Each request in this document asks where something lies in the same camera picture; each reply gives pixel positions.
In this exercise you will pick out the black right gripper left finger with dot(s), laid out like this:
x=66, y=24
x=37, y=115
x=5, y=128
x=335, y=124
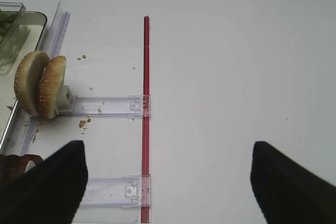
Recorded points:
x=50, y=192

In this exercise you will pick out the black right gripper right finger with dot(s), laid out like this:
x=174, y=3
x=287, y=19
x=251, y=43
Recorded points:
x=286, y=192

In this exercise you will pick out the meat patties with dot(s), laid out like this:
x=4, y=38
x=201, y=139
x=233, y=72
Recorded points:
x=12, y=166

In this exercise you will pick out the clear lettuce container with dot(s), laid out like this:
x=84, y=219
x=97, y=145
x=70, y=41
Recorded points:
x=15, y=37

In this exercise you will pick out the green lettuce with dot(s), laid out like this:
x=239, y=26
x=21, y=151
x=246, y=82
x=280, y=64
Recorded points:
x=6, y=20

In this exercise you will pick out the clear plastic lower track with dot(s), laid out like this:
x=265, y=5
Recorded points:
x=126, y=191

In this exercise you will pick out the clear plastic pusher track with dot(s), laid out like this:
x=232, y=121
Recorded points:
x=131, y=106

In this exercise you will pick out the sesame bun half inner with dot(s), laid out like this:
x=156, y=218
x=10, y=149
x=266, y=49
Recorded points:
x=49, y=86

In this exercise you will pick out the sesame bun half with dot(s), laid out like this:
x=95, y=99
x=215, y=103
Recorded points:
x=49, y=86
x=27, y=77

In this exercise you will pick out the red plastic strip right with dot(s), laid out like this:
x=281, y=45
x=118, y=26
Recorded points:
x=145, y=209

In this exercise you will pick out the sesame bun half outer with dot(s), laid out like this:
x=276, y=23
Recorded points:
x=27, y=77

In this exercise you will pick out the white metal tray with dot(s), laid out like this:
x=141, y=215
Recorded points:
x=14, y=121

